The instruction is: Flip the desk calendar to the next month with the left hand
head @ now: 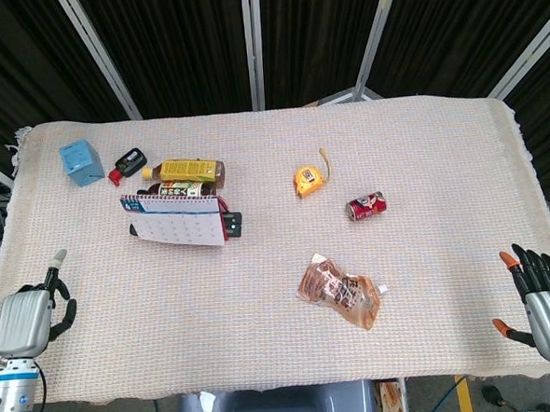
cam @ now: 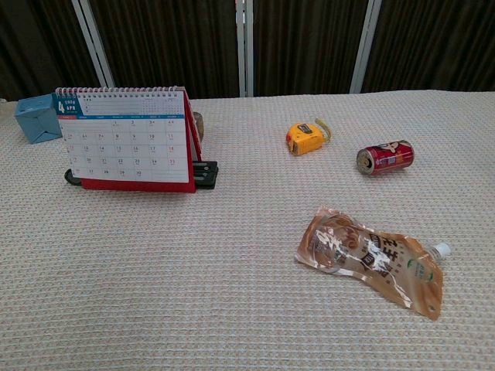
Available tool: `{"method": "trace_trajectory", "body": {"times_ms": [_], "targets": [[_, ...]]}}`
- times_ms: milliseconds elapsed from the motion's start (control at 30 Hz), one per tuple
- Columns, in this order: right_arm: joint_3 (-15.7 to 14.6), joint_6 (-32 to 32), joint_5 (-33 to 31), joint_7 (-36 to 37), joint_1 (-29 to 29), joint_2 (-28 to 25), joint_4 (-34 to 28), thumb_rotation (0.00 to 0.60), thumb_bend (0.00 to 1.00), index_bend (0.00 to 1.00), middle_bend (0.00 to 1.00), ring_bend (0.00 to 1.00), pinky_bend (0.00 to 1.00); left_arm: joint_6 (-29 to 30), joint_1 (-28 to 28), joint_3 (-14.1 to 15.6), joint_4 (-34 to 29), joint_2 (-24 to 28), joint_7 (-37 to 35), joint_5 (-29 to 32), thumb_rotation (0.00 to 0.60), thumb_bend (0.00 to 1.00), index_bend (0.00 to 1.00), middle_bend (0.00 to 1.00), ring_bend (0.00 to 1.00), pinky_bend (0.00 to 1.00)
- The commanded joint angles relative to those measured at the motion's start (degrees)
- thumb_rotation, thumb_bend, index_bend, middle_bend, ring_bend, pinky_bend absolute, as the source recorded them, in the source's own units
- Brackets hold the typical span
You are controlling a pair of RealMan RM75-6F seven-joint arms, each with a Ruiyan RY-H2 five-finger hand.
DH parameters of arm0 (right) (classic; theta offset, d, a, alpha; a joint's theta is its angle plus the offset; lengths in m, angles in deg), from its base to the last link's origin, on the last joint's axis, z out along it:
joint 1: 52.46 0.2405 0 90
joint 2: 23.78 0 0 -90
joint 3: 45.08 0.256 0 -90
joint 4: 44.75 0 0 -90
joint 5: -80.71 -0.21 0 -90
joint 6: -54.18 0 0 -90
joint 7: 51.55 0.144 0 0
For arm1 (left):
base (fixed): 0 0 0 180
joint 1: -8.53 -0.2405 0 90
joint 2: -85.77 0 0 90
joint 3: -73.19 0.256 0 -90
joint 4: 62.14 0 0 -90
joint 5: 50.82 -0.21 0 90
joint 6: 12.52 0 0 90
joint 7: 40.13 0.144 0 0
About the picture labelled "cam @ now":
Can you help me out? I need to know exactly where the yellow tape measure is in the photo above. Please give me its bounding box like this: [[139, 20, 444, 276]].
[[285, 117, 333, 156]]

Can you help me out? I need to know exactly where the dark folding screen panel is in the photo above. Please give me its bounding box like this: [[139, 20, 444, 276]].
[[79, 0, 248, 100], [359, 0, 495, 94], [244, 0, 374, 97], [0, 0, 106, 102]]

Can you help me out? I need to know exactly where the red drink can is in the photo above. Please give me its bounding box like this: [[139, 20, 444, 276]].
[[356, 139, 415, 177]]

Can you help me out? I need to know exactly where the brown drink pouch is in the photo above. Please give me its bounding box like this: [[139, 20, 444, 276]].
[[294, 207, 452, 322]]

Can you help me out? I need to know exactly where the beige woven tablecloth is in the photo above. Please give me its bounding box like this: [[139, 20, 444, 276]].
[[0, 90, 495, 371]]

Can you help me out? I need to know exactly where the white spiral desk calendar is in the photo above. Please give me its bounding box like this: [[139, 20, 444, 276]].
[[53, 85, 203, 193]]

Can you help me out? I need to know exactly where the blue paper box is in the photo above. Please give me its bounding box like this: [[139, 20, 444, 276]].
[[14, 94, 63, 145]]

